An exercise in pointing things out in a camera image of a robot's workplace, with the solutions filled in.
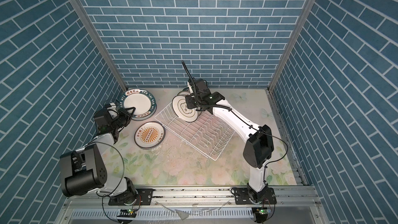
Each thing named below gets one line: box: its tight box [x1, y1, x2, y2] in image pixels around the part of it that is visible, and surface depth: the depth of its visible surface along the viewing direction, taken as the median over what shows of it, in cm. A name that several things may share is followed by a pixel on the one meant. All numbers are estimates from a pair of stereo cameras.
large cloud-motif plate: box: [171, 94, 199, 123], surface depth 99 cm
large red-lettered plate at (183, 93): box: [177, 90, 191, 96], surface depth 98 cm
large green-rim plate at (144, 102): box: [120, 88, 158, 121], surface depth 93 cm
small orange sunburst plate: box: [133, 121, 166, 150], surface depth 93 cm
